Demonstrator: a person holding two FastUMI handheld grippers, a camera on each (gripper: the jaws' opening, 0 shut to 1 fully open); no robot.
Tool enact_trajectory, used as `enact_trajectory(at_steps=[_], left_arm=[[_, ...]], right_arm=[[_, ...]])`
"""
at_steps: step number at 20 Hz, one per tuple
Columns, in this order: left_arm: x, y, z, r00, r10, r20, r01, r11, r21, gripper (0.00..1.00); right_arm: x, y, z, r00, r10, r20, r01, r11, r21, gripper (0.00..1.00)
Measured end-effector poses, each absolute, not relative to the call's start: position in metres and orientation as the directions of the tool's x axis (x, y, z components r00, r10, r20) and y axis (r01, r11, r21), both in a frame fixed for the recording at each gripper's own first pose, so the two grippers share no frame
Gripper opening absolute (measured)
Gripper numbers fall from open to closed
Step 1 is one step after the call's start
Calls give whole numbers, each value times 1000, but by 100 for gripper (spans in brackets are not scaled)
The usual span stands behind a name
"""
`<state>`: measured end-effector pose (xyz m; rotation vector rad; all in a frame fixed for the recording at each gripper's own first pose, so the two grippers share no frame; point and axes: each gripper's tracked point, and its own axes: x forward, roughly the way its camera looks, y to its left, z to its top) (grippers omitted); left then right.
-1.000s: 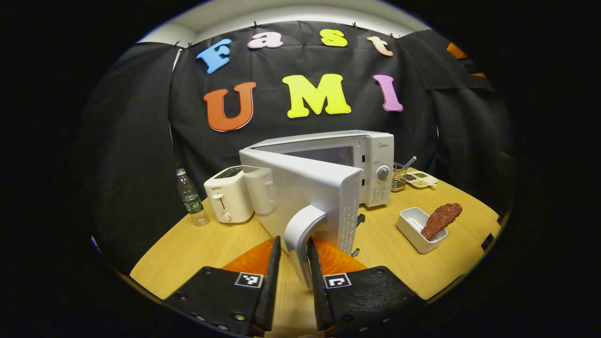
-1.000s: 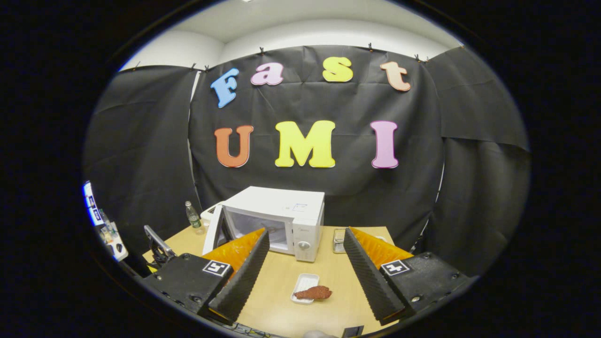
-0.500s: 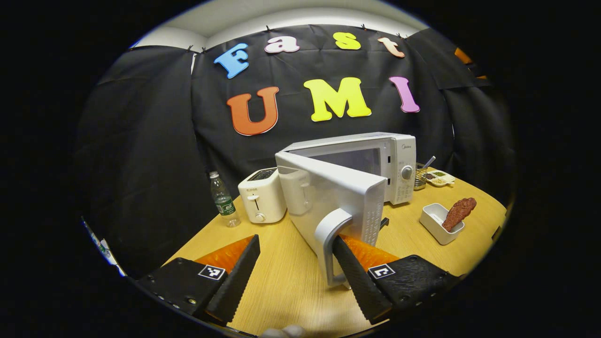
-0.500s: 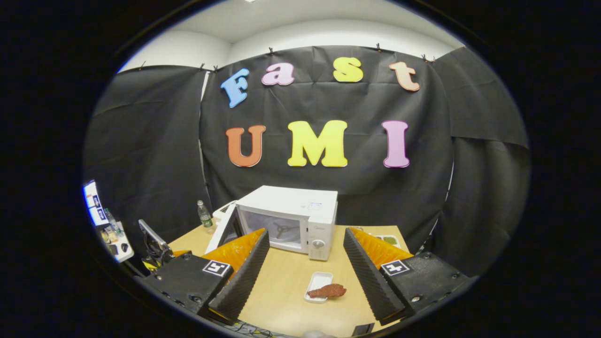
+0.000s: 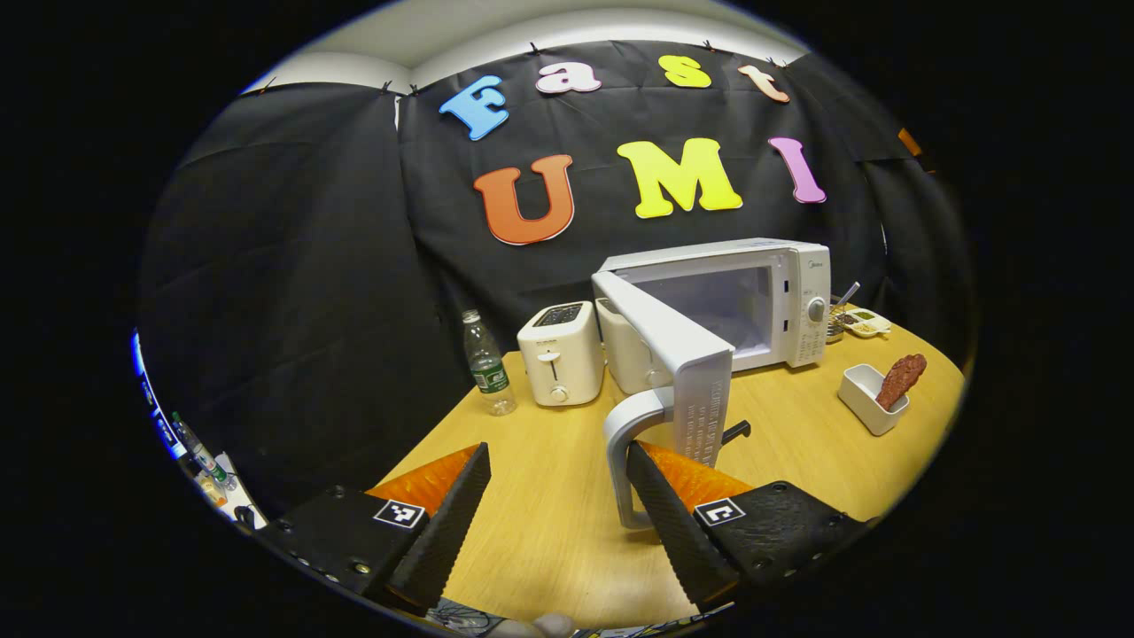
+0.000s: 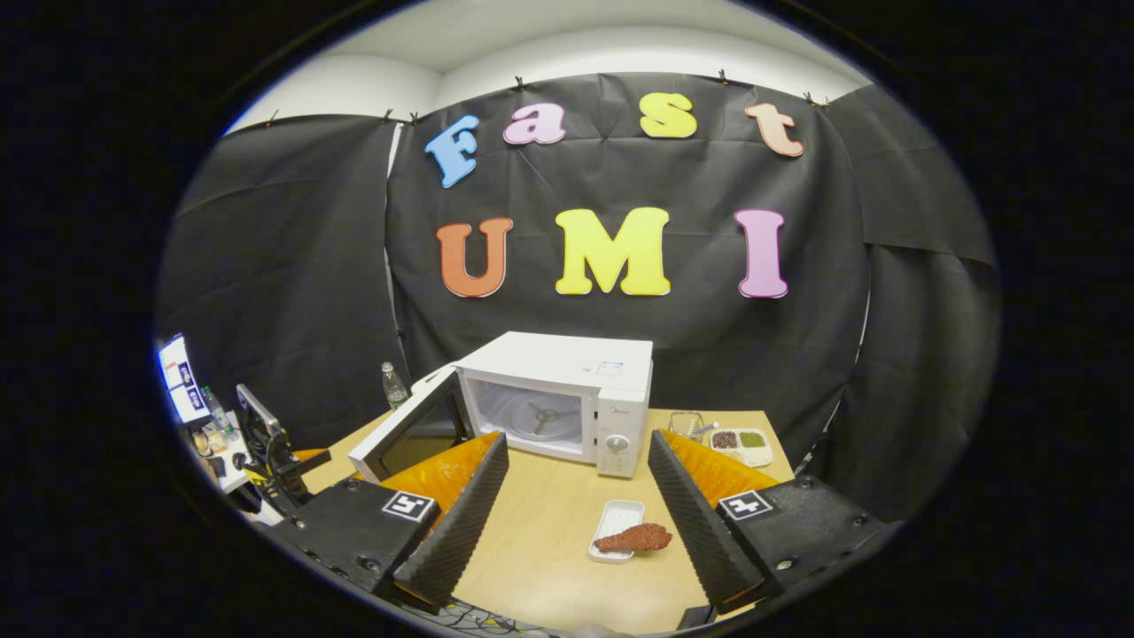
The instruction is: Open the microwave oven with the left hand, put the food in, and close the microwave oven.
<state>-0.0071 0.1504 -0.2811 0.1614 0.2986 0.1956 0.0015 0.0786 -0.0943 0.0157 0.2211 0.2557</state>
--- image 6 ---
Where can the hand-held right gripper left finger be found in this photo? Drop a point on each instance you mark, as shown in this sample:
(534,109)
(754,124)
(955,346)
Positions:
(456,532)

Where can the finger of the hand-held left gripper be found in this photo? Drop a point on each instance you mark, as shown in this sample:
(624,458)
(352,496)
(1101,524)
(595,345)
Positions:
(310,457)

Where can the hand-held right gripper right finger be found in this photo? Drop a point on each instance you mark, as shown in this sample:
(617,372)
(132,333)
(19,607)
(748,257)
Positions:
(695,532)

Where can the reddish brown meat piece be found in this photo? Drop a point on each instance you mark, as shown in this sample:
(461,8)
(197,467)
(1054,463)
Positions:
(638,537)

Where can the white microwave oven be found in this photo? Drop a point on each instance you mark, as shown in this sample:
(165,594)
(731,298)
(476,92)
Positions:
(567,359)

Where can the clear plastic water bottle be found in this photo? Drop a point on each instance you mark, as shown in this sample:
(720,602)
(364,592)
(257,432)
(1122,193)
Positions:
(217,412)
(394,388)

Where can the small white rectangular tray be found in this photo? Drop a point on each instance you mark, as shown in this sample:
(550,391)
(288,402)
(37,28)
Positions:
(620,514)

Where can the white compartment tray with beans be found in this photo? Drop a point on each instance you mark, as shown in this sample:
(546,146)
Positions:
(742,446)

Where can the blue checkered straw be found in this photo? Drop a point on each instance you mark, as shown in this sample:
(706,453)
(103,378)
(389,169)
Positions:
(707,429)

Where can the clear glass jar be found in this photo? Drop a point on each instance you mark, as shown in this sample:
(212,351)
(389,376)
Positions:
(684,425)

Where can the computer monitor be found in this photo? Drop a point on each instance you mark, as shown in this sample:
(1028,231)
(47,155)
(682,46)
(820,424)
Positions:
(182,377)

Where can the glass turntable plate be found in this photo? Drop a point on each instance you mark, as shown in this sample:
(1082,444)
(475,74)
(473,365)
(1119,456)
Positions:
(505,416)

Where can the black backdrop cloth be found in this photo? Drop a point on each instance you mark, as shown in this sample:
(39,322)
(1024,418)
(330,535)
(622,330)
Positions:
(797,354)

